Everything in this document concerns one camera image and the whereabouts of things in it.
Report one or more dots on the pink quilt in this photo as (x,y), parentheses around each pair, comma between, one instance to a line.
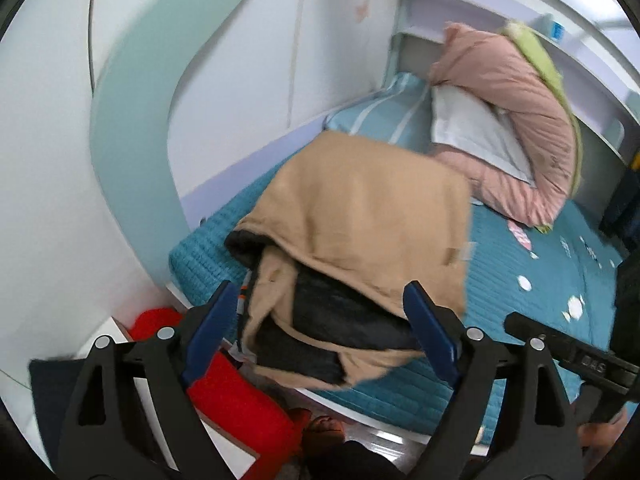
(525,110)

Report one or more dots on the person's leg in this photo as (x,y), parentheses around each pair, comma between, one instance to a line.
(350,462)

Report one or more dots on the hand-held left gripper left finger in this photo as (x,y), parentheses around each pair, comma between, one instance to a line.
(207,345)

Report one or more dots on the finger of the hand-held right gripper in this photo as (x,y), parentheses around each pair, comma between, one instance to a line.
(630,310)
(535,332)

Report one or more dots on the lilac shelf unit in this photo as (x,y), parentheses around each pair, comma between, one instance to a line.
(600,35)

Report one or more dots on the small blue box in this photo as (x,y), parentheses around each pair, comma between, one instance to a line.
(558,30)

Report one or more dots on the grey cloth with orange trim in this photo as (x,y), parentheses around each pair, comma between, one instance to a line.
(244,310)

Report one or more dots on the mint green bed frame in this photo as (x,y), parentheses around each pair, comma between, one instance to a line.
(135,110)

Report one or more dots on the person's right hand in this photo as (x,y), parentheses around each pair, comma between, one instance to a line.
(602,435)

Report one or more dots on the green quilt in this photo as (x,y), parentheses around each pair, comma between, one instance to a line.
(537,50)

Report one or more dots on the red stool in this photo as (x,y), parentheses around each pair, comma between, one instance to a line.
(225,400)

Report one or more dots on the person's foot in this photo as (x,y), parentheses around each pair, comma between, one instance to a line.
(325,430)

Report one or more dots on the tan button-up jacket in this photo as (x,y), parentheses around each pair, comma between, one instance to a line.
(360,200)

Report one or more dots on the blue striped pillow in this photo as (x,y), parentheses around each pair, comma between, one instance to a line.
(380,110)

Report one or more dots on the yellow and navy puffer jacket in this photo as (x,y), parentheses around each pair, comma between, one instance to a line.
(620,200)

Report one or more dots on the teal quilted bed mattress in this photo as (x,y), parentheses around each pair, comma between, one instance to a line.
(550,285)

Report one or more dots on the dark navy cloth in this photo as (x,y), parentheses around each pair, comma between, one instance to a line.
(50,385)

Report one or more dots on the white pillow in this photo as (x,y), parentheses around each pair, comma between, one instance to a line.
(475,125)

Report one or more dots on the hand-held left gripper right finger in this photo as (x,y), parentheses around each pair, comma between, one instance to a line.
(435,335)

